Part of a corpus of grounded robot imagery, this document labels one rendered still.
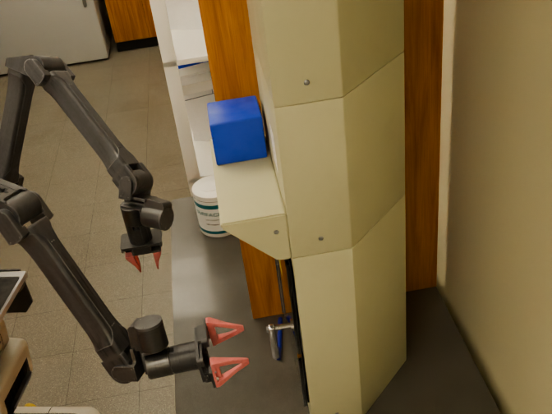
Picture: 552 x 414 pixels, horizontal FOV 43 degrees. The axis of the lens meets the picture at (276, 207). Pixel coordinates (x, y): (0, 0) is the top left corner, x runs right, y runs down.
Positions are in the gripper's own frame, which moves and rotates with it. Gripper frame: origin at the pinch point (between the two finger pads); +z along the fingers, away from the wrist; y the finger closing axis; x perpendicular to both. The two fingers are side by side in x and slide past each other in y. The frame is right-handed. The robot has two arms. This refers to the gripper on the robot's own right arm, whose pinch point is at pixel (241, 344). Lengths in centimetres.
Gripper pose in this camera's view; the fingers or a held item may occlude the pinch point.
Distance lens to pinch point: 146.6
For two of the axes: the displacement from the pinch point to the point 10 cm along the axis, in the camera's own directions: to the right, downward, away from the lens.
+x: 1.6, 8.2, 5.5
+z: 9.8, -2.1, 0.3
